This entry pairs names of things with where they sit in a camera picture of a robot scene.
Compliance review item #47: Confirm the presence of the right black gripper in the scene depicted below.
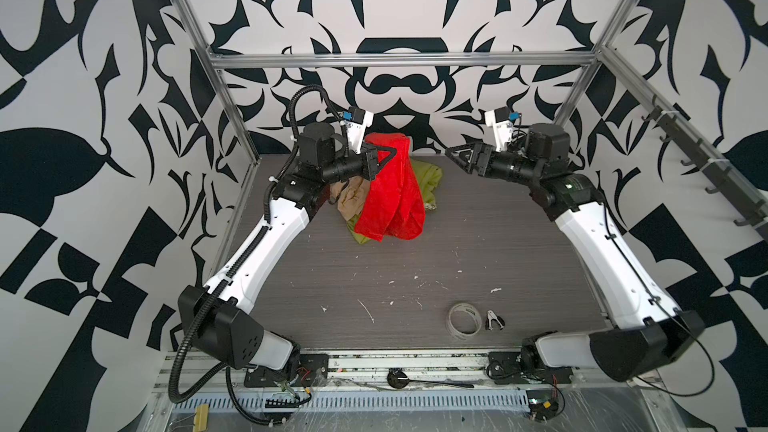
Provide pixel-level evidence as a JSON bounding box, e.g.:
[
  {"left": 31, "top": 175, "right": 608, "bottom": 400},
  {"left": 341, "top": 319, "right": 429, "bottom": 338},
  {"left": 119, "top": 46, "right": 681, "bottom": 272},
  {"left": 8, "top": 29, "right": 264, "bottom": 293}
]
[{"left": 450, "top": 144, "right": 547, "bottom": 191}]

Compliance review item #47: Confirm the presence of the green cloth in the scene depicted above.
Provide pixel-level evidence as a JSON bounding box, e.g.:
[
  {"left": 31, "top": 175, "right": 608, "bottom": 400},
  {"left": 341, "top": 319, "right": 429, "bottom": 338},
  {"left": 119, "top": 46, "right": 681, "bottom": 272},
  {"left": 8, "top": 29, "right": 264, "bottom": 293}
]
[{"left": 345, "top": 159, "right": 443, "bottom": 244}]

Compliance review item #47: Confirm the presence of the red cloth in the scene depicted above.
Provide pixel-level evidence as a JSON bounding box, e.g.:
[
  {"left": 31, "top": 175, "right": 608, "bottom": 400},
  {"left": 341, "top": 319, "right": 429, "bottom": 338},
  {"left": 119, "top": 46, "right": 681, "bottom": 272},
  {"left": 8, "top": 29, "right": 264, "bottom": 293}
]
[{"left": 354, "top": 133, "right": 426, "bottom": 242}]

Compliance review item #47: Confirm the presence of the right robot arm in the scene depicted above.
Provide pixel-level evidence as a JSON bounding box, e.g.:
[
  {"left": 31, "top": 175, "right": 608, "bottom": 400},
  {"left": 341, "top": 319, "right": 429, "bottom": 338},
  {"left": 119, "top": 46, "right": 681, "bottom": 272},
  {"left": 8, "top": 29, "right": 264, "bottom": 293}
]
[{"left": 445, "top": 123, "right": 704, "bottom": 382}]

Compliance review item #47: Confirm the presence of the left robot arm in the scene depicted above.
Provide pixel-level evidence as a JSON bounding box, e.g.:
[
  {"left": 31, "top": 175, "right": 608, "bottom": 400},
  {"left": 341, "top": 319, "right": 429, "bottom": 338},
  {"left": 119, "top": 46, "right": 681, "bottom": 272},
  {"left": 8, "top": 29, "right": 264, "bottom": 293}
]
[{"left": 177, "top": 123, "right": 399, "bottom": 370}]

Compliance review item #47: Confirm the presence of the beige cloth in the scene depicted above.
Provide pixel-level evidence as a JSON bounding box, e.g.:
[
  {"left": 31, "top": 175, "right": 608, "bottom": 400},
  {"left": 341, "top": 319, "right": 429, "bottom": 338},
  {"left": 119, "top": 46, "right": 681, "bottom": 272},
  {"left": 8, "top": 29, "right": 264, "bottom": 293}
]
[{"left": 329, "top": 176, "right": 371, "bottom": 222}]

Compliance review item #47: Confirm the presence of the small black clip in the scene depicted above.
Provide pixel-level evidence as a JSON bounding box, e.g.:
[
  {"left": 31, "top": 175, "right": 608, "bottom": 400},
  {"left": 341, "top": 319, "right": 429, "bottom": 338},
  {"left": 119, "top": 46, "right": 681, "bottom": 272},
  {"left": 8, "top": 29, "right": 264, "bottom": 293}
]
[{"left": 485, "top": 310, "right": 505, "bottom": 331}]

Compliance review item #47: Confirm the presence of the clear tape roll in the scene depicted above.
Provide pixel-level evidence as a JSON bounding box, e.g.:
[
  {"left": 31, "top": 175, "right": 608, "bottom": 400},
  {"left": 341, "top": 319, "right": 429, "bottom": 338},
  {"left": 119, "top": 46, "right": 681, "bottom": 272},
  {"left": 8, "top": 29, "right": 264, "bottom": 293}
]
[{"left": 446, "top": 302, "right": 484, "bottom": 341}]

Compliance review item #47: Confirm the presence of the black round knob tool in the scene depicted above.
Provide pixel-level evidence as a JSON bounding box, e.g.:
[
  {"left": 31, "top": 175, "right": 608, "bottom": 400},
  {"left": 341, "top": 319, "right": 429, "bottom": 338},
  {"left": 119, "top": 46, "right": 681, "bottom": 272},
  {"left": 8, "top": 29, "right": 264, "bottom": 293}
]
[{"left": 386, "top": 368, "right": 474, "bottom": 390}]

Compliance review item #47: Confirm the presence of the black hook rack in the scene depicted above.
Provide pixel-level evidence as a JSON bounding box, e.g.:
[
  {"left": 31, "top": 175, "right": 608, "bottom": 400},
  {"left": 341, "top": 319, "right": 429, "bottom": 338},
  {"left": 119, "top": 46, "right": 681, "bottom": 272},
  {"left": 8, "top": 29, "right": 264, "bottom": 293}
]
[{"left": 643, "top": 95, "right": 767, "bottom": 241}]

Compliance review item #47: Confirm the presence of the white tape piece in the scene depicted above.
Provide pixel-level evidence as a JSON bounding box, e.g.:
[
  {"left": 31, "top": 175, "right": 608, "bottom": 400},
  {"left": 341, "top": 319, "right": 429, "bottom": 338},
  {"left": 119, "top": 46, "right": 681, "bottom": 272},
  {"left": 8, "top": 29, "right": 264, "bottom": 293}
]
[{"left": 627, "top": 369, "right": 664, "bottom": 388}]

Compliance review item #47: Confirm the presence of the yellow tag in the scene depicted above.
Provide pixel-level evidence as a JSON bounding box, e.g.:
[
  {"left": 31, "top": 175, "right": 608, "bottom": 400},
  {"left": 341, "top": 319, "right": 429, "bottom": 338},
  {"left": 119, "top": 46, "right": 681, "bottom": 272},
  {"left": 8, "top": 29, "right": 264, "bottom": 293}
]
[{"left": 192, "top": 403, "right": 209, "bottom": 432}]

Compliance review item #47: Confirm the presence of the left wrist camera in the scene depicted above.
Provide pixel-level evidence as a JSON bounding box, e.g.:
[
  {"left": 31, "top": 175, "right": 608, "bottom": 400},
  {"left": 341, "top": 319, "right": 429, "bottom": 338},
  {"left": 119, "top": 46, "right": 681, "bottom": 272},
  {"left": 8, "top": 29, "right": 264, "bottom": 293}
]
[{"left": 342, "top": 107, "right": 374, "bottom": 154}]

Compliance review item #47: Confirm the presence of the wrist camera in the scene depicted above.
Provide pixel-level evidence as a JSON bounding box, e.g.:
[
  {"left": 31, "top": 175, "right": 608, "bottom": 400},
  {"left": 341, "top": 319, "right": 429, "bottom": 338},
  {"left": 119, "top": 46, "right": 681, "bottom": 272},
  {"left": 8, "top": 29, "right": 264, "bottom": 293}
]
[
  {"left": 484, "top": 106, "right": 520, "bottom": 152},
  {"left": 342, "top": 107, "right": 374, "bottom": 154}
]

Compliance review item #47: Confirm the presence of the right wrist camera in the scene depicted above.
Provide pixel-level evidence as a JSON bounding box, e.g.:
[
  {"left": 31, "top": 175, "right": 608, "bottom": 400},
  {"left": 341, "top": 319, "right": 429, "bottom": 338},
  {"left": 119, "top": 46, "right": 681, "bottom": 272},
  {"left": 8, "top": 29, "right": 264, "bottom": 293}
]
[{"left": 484, "top": 106, "right": 520, "bottom": 152}]

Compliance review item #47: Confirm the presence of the black corrugated cable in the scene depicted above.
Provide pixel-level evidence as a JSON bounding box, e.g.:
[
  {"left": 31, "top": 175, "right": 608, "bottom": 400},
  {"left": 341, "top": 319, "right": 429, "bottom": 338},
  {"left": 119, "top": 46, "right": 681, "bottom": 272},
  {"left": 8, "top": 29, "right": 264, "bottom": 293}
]
[{"left": 166, "top": 287, "right": 301, "bottom": 427}]

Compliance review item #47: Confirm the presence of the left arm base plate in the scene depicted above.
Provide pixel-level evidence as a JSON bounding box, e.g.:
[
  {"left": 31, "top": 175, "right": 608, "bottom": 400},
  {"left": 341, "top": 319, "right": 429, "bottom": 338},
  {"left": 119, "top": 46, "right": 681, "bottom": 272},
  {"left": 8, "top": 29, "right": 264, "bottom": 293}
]
[{"left": 244, "top": 353, "right": 330, "bottom": 388}]

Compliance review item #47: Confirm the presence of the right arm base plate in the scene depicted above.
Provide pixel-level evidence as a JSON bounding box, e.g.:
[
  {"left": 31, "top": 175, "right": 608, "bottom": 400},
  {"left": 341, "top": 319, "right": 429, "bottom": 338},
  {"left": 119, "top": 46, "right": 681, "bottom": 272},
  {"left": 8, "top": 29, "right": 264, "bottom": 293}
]
[{"left": 485, "top": 349, "right": 572, "bottom": 385}]

